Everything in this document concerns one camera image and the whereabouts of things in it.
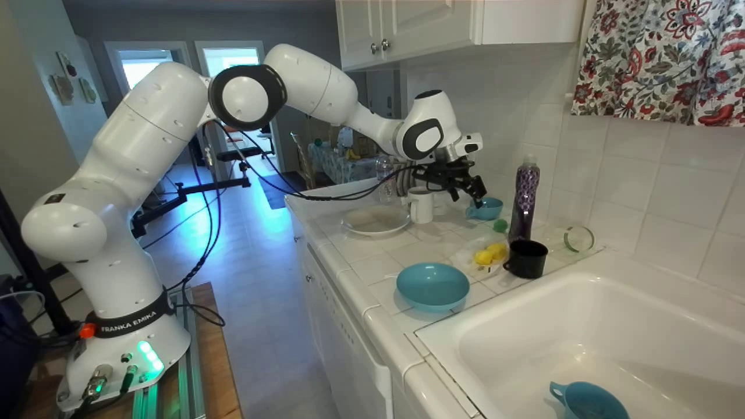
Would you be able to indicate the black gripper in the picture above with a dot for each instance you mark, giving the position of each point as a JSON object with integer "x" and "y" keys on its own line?
{"x": 455, "y": 178}

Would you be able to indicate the small blue bowl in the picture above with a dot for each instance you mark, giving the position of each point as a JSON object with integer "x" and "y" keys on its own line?
{"x": 485, "y": 211}

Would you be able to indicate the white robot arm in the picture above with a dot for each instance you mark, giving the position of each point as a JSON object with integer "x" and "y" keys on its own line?
{"x": 132, "y": 336}

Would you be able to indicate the big blue bowl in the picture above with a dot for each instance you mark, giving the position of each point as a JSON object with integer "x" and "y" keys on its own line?
{"x": 432, "y": 287}

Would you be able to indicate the yellow sponge in dish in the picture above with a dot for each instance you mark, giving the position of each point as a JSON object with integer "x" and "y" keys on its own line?
{"x": 485, "y": 257}

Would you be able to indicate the black cup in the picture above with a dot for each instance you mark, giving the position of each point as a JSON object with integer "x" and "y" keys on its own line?
{"x": 526, "y": 259}

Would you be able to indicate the white ceramic plate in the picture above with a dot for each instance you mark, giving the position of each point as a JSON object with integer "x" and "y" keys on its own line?
{"x": 376, "y": 222}

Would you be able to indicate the clear glass jar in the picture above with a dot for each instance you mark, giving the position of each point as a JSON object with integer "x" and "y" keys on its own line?
{"x": 578, "y": 238}

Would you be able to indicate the white upper cabinet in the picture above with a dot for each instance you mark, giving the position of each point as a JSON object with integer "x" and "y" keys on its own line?
{"x": 387, "y": 30}

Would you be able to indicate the white lower cabinets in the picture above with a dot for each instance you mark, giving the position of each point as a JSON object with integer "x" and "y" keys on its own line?
{"x": 359, "y": 380}

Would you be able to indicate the teal measuring cup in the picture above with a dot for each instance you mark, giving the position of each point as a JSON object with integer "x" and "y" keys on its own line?
{"x": 586, "y": 400}

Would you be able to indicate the floral window curtain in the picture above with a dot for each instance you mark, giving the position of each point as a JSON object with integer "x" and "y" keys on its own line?
{"x": 678, "y": 62}

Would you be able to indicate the white kitchen sink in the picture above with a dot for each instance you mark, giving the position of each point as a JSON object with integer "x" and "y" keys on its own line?
{"x": 659, "y": 354}

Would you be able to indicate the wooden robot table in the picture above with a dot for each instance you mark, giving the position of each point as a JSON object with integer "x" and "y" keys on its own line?
{"x": 199, "y": 386}

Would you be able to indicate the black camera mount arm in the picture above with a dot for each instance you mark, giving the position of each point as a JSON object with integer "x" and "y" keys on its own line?
{"x": 158, "y": 207}

